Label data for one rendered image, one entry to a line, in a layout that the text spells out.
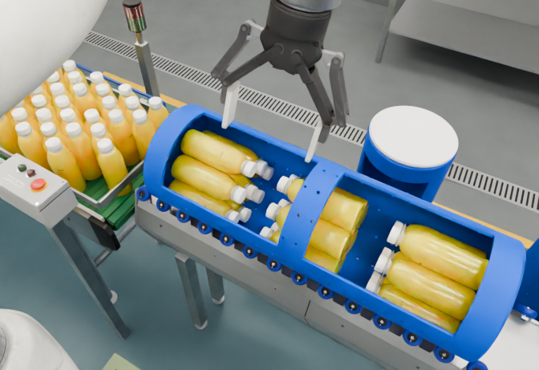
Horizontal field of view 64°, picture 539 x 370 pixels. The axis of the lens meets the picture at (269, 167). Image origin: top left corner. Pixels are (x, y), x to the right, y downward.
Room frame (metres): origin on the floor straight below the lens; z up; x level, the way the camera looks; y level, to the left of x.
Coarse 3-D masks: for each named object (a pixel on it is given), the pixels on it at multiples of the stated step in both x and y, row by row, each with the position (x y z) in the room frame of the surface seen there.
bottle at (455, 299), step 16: (384, 272) 0.46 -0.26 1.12; (400, 272) 0.45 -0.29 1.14; (416, 272) 0.45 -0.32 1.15; (432, 272) 0.45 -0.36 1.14; (400, 288) 0.43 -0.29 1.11; (416, 288) 0.42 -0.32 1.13; (432, 288) 0.42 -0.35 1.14; (448, 288) 0.41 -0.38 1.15; (464, 288) 0.42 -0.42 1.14; (432, 304) 0.39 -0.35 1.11; (448, 304) 0.39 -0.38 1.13; (464, 304) 0.38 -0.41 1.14
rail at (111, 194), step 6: (138, 168) 0.87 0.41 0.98; (132, 174) 0.85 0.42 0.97; (138, 174) 0.86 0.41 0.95; (126, 180) 0.82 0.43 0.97; (132, 180) 0.84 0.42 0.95; (120, 186) 0.80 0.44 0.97; (108, 192) 0.77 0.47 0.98; (114, 192) 0.78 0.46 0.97; (102, 198) 0.74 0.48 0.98; (108, 198) 0.75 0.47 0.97; (102, 204) 0.73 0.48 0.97
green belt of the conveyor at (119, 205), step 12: (0, 156) 0.97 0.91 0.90; (132, 168) 0.93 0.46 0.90; (96, 180) 0.88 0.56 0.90; (84, 192) 0.83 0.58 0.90; (96, 192) 0.83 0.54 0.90; (132, 192) 0.83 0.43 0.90; (84, 204) 0.78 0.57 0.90; (108, 204) 0.78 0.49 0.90; (120, 204) 0.79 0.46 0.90; (132, 204) 0.79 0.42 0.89; (108, 216) 0.74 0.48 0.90; (120, 216) 0.75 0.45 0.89
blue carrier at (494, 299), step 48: (288, 144) 0.76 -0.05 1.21; (384, 192) 0.68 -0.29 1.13; (240, 240) 0.57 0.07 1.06; (288, 240) 0.52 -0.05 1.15; (384, 240) 0.62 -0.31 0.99; (480, 240) 0.56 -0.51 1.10; (336, 288) 0.44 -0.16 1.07; (480, 288) 0.38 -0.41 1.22; (432, 336) 0.34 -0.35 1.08; (480, 336) 0.31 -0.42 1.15
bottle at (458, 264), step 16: (400, 240) 0.51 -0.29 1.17; (416, 240) 0.50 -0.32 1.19; (432, 240) 0.50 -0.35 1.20; (416, 256) 0.47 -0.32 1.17; (432, 256) 0.47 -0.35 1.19; (448, 256) 0.46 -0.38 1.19; (464, 256) 0.46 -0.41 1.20; (480, 256) 0.47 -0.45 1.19; (448, 272) 0.44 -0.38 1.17; (464, 272) 0.43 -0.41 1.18; (480, 272) 0.43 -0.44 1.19
